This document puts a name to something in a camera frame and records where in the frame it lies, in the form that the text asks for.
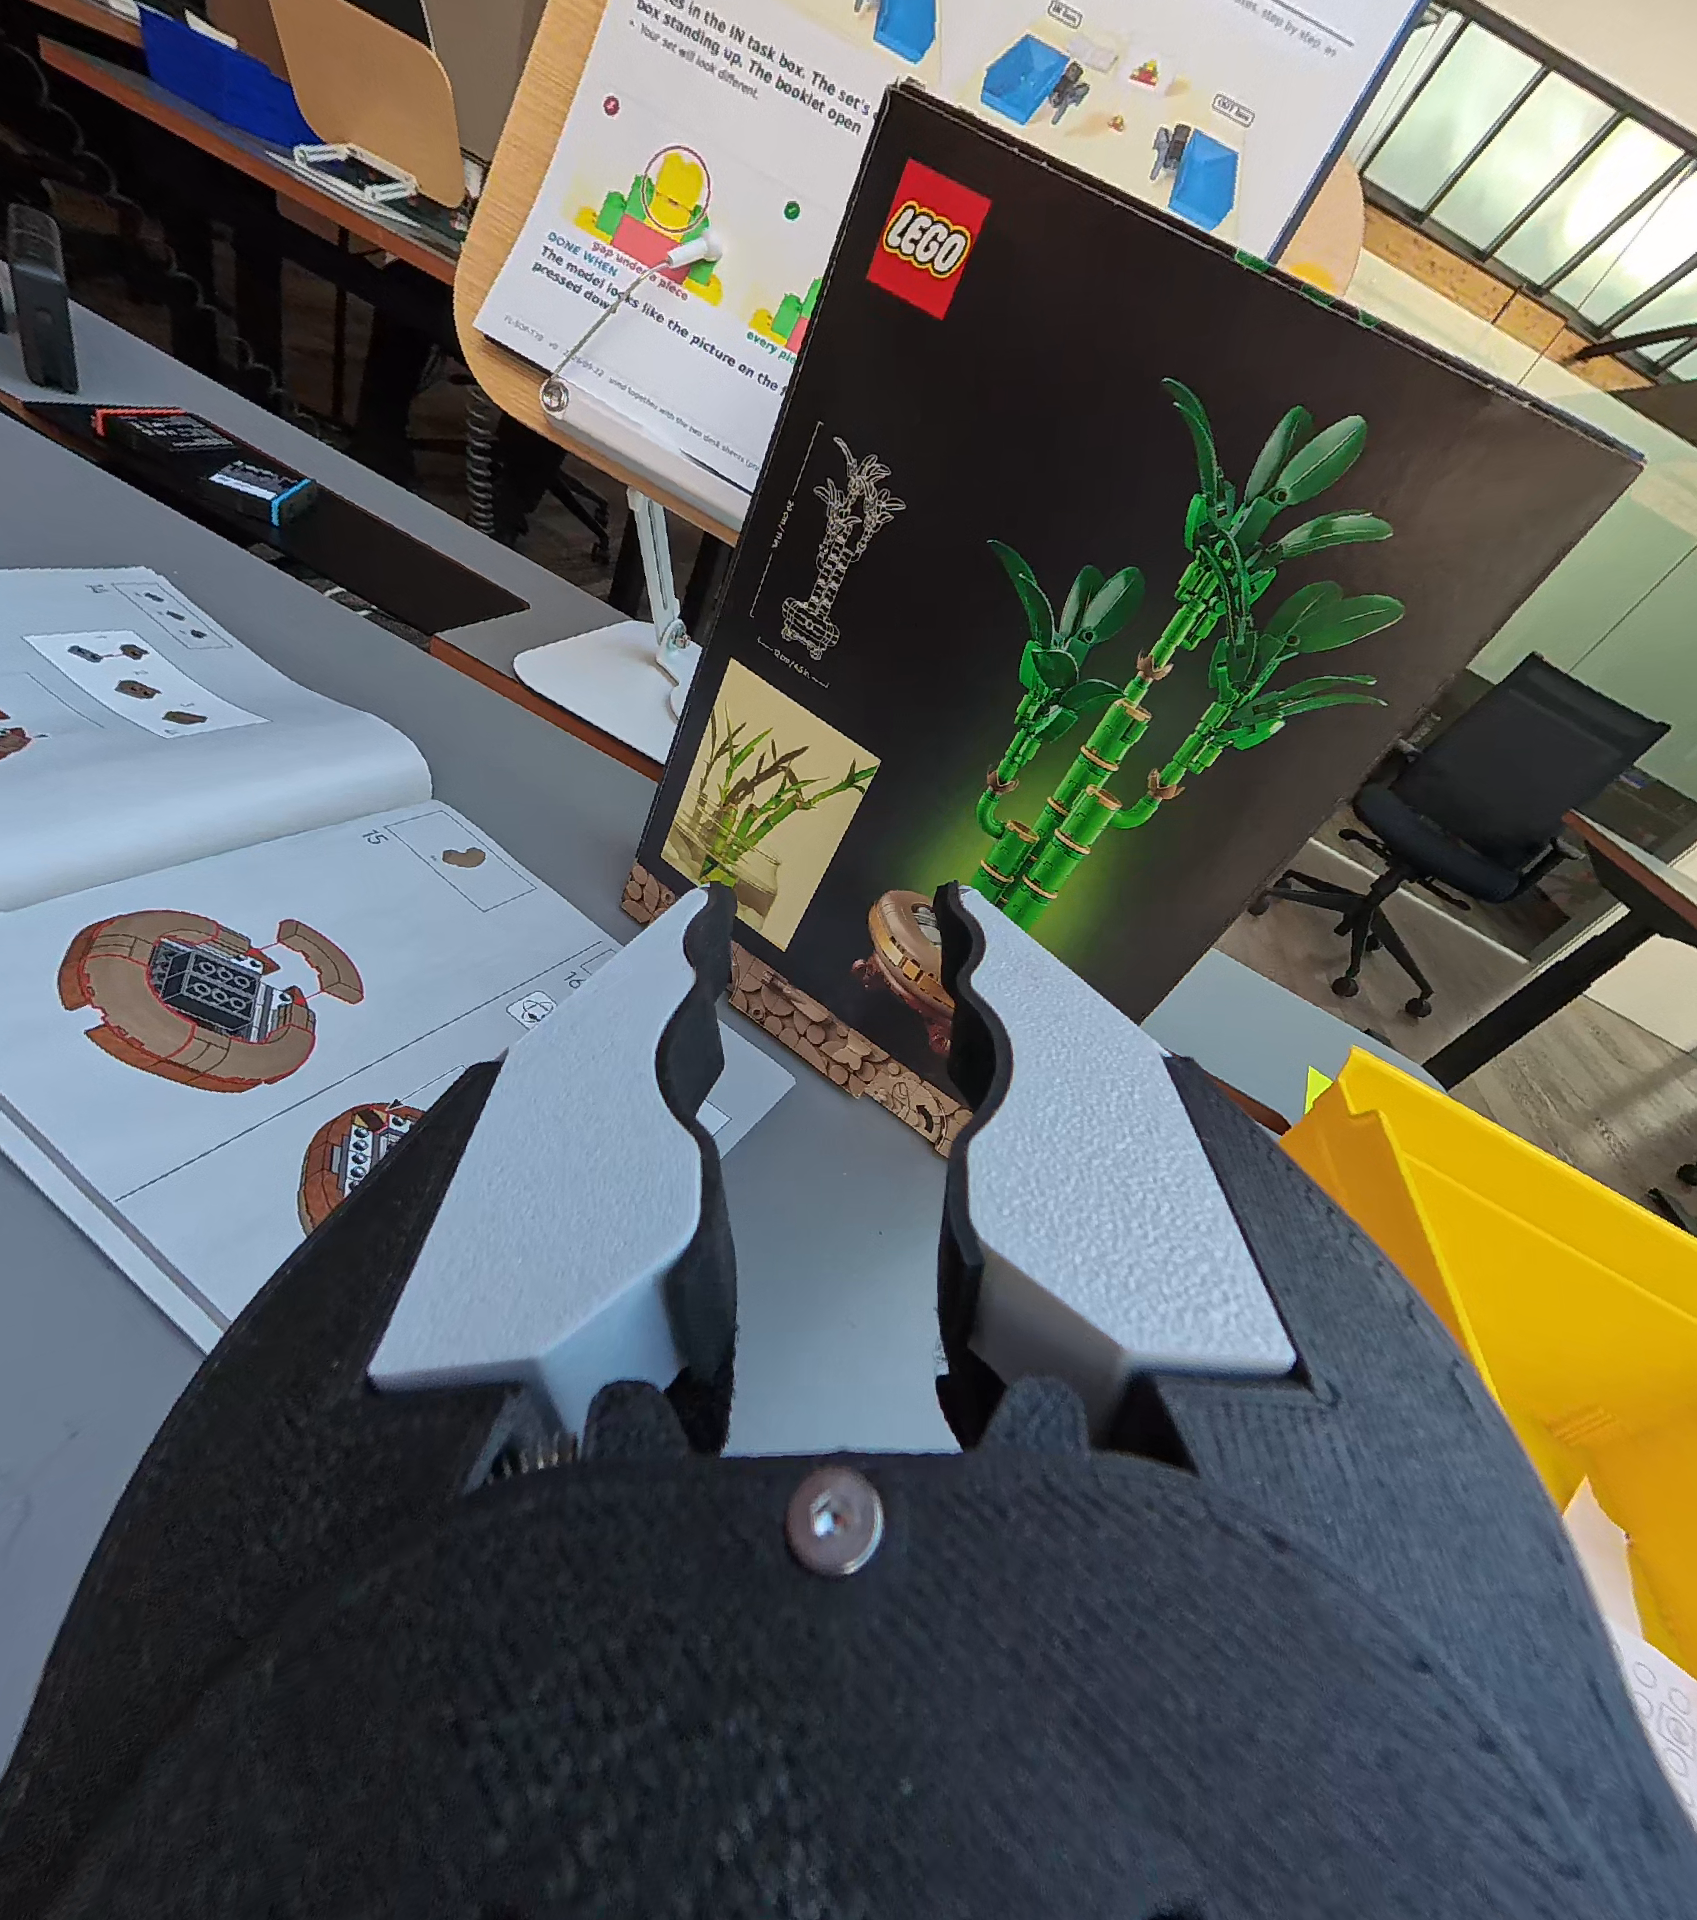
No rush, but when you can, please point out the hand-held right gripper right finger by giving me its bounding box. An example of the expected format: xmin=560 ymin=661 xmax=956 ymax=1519
xmin=935 ymin=878 xmax=1303 ymax=1455

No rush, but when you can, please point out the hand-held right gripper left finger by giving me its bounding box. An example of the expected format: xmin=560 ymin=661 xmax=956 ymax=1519
xmin=364 ymin=882 xmax=739 ymax=1455

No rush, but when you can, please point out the black lego set box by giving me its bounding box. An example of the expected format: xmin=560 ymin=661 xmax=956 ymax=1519
xmin=621 ymin=83 xmax=1646 ymax=1158

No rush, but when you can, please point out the yellow plastic bin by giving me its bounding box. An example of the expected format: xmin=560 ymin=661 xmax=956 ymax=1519
xmin=1282 ymin=1044 xmax=1697 ymax=1920

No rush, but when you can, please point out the white document stand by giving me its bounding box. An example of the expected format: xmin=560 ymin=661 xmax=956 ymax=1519
xmin=513 ymin=495 xmax=706 ymax=765

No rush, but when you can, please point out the open instruction booklet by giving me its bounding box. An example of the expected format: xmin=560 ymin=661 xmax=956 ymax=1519
xmin=0 ymin=567 xmax=796 ymax=1352

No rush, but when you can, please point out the grey desk with wood edge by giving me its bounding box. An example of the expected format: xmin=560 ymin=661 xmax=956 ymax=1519
xmin=38 ymin=30 xmax=479 ymax=288
xmin=1425 ymin=811 xmax=1697 ymax=1091

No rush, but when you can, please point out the black desk tray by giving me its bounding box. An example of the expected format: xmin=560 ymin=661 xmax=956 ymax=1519
xmin=22 ymin=397 xmax=531 ymax=641

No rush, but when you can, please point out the blue-edged black battery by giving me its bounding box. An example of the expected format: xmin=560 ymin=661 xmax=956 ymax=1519
xmin=206 ymin=456 xmax=322 ymax=528

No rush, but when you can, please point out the small flat paper bag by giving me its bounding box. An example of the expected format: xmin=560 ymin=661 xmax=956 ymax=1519
xmin=1561 ymin=1476 xmax=1697 ymax=1920

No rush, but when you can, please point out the instruction sheet on wooden stand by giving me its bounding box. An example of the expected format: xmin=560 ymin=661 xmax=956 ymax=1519
xmin=454 ymin=0 xmax=1367 ymax=550

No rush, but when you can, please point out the black rectangular box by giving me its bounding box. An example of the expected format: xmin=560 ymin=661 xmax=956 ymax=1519
xmin=5 ymin=203 xmax=82 ymax=397

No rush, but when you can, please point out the wooden document board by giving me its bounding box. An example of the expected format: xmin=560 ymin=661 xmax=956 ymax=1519
xmin=267 ymin=0 xmax=466 ymax=210

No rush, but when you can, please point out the blue plastic bin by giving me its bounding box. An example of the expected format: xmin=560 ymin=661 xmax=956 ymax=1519
xmin=135 ymin=0 xmax=325 ymax=152

